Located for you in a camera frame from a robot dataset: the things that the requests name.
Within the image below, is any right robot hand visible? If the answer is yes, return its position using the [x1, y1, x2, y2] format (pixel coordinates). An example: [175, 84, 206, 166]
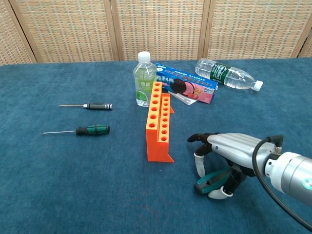
[187, 132, 277, 200]

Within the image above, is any large teal handled screwdriver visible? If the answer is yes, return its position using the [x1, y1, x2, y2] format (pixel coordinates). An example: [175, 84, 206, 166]
[194, 168, 234, 195]

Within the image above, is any orange test tube rack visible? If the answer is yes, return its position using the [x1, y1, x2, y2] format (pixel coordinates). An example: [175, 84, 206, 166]
[145, 81, 175, 163]

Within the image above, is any black precision screwdriver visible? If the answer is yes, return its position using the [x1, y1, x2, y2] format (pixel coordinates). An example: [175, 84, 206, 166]
[59, 103, 114, 111]

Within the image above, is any small green black screwdriver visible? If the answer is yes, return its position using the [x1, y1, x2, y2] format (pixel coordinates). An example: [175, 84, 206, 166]
[40, 124, 111, 137]

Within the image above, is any white flat packet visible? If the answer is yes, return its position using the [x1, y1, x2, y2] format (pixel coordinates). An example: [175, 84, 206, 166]
[173, 92, 198, 106]

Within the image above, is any blue toothpaste box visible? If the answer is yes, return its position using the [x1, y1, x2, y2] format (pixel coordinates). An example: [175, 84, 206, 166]
[155, 63, 218, 105]

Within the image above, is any clear water bottle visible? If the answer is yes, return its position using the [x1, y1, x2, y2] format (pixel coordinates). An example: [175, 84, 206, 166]
[195, 58, 264, 93]

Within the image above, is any small green label bottle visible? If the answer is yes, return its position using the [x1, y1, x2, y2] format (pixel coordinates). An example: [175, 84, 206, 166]
[133, 51, 157, 107]

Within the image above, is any blue table mat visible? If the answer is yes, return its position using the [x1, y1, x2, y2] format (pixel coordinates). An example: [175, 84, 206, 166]
[0, 57, 312, 234]

